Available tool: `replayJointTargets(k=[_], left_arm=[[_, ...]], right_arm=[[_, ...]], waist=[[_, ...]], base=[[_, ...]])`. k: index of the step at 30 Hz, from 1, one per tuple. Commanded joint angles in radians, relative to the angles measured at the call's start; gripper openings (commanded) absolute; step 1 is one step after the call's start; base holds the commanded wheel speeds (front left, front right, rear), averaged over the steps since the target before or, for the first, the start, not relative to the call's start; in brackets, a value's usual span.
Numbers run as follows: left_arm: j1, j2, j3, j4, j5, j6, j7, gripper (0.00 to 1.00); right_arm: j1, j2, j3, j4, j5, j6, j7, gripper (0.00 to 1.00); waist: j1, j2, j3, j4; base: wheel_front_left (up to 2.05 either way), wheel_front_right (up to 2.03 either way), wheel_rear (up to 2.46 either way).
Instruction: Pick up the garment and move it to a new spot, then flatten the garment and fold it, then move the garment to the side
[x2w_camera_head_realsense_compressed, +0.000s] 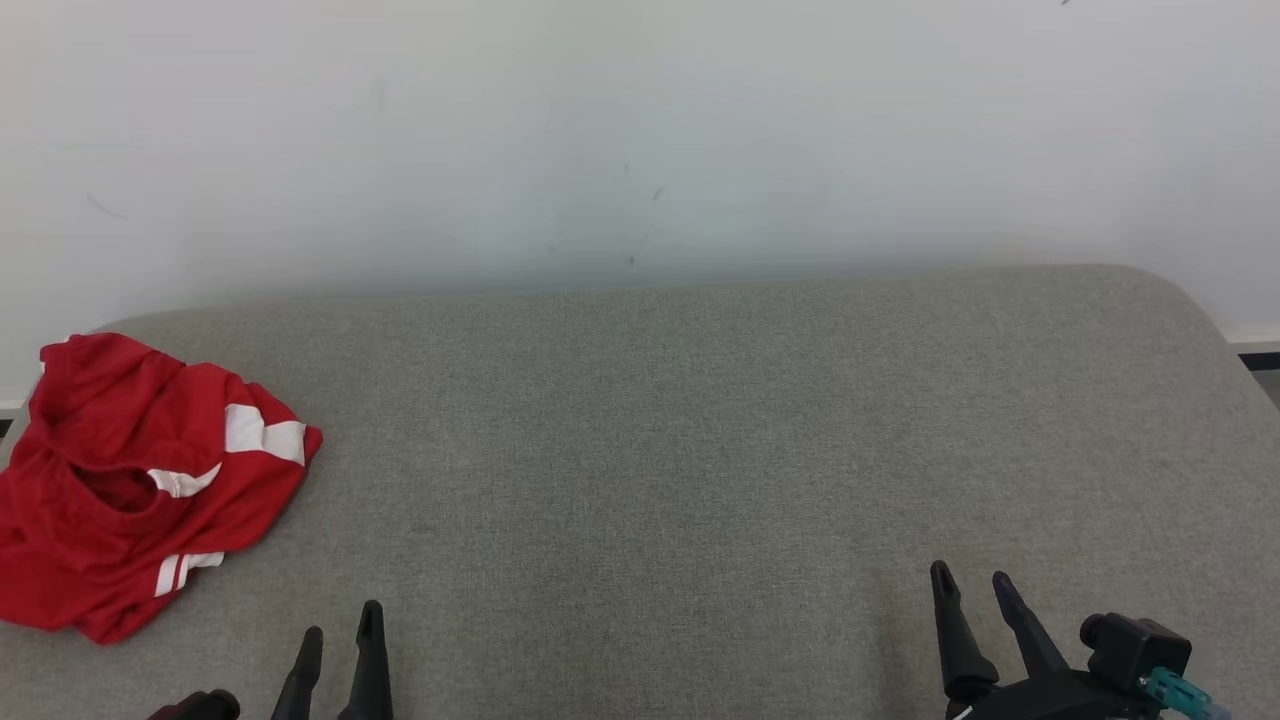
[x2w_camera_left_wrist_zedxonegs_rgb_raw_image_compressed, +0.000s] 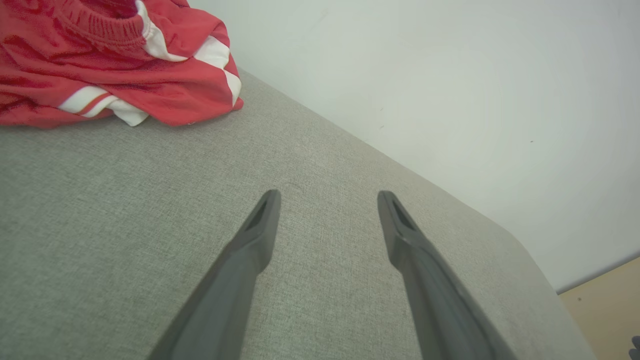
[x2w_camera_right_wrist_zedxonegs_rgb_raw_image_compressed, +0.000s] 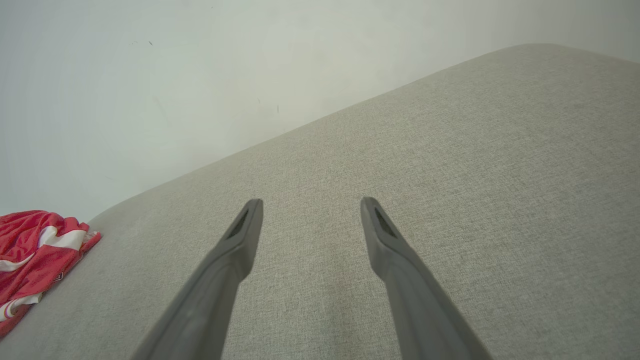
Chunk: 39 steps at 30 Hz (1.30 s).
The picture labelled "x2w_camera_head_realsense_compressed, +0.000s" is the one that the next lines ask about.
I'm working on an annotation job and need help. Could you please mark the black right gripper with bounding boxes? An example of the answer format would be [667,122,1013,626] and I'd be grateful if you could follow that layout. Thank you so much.
[930,560,1166,720]

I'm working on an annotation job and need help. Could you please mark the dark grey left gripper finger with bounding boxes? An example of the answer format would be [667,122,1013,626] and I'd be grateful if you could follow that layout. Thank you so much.
[270,627,324,720]
[338,600,394,720]

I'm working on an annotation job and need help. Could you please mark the red shorts with white stripes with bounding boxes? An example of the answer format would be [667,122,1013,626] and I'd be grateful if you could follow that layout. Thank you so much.
[0,365,324,646]

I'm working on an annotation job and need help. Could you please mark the teal right camera cable connector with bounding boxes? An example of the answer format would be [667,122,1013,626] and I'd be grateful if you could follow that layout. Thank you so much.
[1145,668,1231,720]

